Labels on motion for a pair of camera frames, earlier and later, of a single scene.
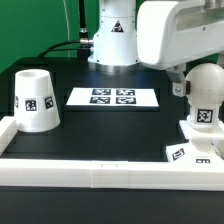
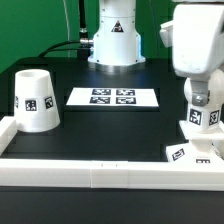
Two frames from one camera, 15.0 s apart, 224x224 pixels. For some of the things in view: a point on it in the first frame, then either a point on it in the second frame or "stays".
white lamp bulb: (206, 95) stays
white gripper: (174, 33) to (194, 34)
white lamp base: (204, 146) stays
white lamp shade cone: (36, 106) stays
